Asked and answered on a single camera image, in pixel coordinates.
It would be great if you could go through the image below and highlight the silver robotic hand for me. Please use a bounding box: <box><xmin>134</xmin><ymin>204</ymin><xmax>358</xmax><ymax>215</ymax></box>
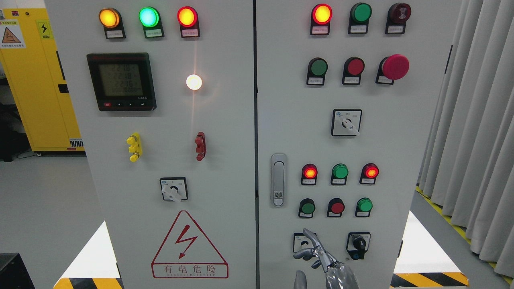
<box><xmin>293</xmin><ymin>228</ymin><xmax>359</xmax><ymax>289</ymax></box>

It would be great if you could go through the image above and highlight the green indicator lamp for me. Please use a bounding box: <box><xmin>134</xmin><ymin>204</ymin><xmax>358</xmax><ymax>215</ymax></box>
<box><xmin>348</xmin><ymin>2</ymin><xmax>372</xmax><ymax>35</ymax></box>
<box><xmin>330</xmin><ymin>163</ymin><xmax>349</xmax><ymax>185</ymax></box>
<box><xmin>139</xmin><ymin>6</ymin><xmax>165</xmax><ymax>39</ymax></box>

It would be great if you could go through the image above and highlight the upper green push button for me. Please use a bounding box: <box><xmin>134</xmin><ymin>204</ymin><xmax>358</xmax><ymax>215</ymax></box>
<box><xmin>306</xmin><ymin>57</ymin><xmax>328</xmax><ymax>86</ymax></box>

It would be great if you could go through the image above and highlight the black knob selector switch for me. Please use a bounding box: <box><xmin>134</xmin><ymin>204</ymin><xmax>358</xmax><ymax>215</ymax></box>
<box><xmin>346</xmin><ymin>232</ymin><xmax>371</xmax><ymax>260</ymax></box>

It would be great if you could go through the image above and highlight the red mushroom emergency stop button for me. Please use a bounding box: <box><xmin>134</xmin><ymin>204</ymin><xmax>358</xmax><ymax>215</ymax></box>
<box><xmin>375</xmin><ymin>54</ymin><xmax>410</xmax><ymax>85</ymax></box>

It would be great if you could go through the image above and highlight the grey electrical control cabinet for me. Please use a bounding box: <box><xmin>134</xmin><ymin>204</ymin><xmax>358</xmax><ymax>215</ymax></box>
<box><xmin>45</xmin><ymin>0</ymin><xmax>463</xmax><ymax>289</ymax></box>

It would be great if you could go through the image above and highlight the lower red push button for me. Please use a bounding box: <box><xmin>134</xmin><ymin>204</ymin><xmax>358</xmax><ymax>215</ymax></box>
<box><xmin>326</xmin><ymin>198</ymin><xmax>345</xmax><ymax>218</ymax></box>

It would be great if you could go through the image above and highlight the yellow terminal block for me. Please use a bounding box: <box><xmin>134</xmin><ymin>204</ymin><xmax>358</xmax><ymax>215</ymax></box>
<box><xmin>126</xmin><ymin>133</ymin><xmax>143</xmax><ymax>162</ymax></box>

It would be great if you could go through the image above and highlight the red electrical hazard warning sticker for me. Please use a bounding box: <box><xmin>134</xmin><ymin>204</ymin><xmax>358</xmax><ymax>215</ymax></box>
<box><xmin>152</xmin><ymin>210</ymin><xmax>229</xmax><ymax>279</ymax></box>

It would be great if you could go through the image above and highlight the yellow safety cabinet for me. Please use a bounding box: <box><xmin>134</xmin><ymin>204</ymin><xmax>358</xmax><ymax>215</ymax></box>
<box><xmin>0</xmin><ymin>8</ymin><xmax>84</xmax><ymax>152</ymax></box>

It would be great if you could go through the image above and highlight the middle right red indicator lamp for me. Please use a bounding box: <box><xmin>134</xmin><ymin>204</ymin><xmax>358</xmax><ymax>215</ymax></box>
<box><xmin>359</xmin><ymin>163</ymin><xmax>379</xmax><ymax>185</ymax></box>

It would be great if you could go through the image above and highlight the grey door latch handle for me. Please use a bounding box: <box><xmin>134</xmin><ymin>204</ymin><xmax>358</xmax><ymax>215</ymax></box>
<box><xmin>271</xmin><ymin>153</ymin><xmax>288</xmax><ymax>207</ymax></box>

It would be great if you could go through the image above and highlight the red indicator lamp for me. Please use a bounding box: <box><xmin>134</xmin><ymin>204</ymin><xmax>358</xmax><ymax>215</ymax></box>
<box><xmin>310</xmin><ymin>3</ymin><xmax>332</xmax><ymax>35</ymax></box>
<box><xmin>359</xmin><ymin>163</ymin><xmax>379</xmax><ymax>185</ymax></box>
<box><xmin>177</xmin><ymin>6</ymin><xmax>200</xmax><ymax>38</ymax></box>
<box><xmin>301</xmin><ymin>163</ymin><xmax>318</xmax><ymax>185</ymax></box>

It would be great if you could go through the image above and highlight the green indicator lamp top right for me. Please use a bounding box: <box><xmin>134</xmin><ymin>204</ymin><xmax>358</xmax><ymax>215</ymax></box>
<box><xmin>348</xmin><ymin>2</ymin><xmax>372</xmax><ymax>35</ymax></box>

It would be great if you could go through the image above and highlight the middle green indicator lamp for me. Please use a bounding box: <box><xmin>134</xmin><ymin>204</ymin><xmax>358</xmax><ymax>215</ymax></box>
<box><xmin>330</xmin><ymin>163</ymin><xmax>349</xmax><ymax>185</ymax></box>

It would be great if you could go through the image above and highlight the lower white rotary selector switch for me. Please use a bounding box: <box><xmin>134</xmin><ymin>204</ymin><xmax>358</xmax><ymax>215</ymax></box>
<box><xmin>293</xmin><ymin>233</ymin><xmax>314</xmax><ymax>253</ymax></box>

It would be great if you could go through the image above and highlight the dark red buzzer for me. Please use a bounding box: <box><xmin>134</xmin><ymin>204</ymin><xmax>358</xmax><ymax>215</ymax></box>
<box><xmin>384</xmin><ymin>2</ymin><xmax>412</xmax><ymax>35</ymax></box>

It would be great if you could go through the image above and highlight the upper right rotary selector switch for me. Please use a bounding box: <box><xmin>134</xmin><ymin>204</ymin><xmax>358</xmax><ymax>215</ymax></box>
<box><xmin>331</xmin><ymin>109</ymin><xmax>362</xmax><ymax>136</ymax></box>

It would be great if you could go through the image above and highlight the red indicator lamp top left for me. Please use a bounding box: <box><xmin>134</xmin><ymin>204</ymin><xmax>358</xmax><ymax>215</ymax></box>
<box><xmin>177</xmin><ymin>6</ymin><xmax>200</xmax><ymax>38</ymax></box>

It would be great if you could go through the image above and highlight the grey curtain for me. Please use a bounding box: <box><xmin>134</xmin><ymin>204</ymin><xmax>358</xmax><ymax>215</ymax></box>
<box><xmin>418</xmin><ymin>0</ymin><xmax>514</xmax><ymax>277</ymax></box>

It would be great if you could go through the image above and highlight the upper red push button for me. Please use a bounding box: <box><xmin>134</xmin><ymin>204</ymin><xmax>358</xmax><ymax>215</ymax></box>
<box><xmin>342</xmin><ymin>57</ymin><xmax>365</xmax><ymax>85</ymax></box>

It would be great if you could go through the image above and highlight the lower right green push button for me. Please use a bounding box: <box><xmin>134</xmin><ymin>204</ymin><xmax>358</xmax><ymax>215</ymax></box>
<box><xmin>355</xmin><ymin>197</ymin><xmax>374</xmax><ymax>217</ymax></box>

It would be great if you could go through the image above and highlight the red indicator lamp top right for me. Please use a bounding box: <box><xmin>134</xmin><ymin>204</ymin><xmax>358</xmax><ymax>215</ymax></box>
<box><xmin>310</xmin><ymin>3</ymin><xmax>332</xmax><ymax>35</ymax></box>

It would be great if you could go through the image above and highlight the red push button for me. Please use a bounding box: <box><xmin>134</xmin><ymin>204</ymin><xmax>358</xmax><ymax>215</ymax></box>
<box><xmin>326</xmin><ymin>198</ymin><xmax>345</xmax><ymax>218</ymax></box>
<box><xmin>342</xmin><ymin>57</ymin><xmax>365</xmax><ymax>85</ymax></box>

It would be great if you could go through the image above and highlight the lower green start push button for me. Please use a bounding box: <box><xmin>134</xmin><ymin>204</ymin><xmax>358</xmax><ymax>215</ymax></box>
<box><xmin>298</xmin><ymin>199</ymin><xmax>316</xmax><ymax>218</ymax></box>

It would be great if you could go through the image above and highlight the white glowing indicator lamp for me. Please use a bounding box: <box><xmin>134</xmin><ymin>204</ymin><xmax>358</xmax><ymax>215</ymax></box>
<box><xmin>186</xmin><ymin>74</ymin><xmax>203</xmax><ymax>90</ymax></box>

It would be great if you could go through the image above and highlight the yellow indicator lamp top left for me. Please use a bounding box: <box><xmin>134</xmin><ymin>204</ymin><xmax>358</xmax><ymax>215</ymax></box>
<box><xmin>99</xmin><ymin>8</ymin><xmax>126</xmax><ymax>39</ymax></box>

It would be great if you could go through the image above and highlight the left door rotary selector switch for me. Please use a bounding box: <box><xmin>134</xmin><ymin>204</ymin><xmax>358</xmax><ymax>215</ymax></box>
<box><xmin>159</xmin><ymin>177</ymin><xmax>189</xmax><ymax>202</ymax></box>

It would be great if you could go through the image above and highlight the black digital power meter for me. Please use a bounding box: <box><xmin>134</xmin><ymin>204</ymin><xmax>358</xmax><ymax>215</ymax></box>
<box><xmin>86</xmin><ymin>52</ymin><xmax>157</xmax><ymax>111</ymax></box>

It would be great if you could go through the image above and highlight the middle left red indicator lamp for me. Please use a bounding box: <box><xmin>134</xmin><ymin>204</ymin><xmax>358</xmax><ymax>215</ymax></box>
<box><xmin>301</xmin><ymin>163</ymin><xmax>318</xmax><ymax>185</ymax></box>

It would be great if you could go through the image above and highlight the green indicator lamp top left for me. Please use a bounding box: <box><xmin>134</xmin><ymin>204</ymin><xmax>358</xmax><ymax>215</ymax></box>
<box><xmin>139</xmin><ymin>6</ymin><xmax>165</xmax><ymax>39</ymax></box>

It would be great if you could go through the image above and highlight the black box bottom left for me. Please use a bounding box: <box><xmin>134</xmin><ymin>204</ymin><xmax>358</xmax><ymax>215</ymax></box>
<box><xmin>0</xmin><ymin>252</ymin><xmax>34</xmax><ymax>289</ymax></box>

